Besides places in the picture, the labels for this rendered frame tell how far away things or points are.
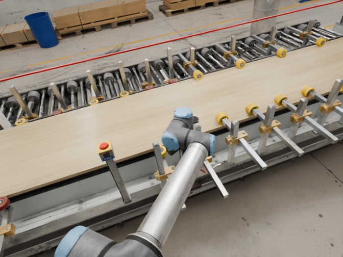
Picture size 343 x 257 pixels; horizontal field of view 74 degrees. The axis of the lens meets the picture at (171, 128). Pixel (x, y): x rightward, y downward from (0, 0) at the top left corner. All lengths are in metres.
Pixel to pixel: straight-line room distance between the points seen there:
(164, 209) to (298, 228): 1.78
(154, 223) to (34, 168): 1.24
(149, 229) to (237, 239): 1.58
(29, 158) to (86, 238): 1.27
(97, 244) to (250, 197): 1.90
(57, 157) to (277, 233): 1.85
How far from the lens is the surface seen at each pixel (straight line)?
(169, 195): 0.73
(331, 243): 2.40
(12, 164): 1.92
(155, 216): 0.69
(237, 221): 2.26
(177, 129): 0.98
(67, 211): 1.82
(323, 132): 1.71
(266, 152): 1.82
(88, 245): 0.67
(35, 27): 6.59
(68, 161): 1.69
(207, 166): 1.47
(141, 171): 1.71
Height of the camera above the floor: 2.02
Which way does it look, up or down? 42 degrees down
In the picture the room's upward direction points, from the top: 8 degrees counter-clockwise
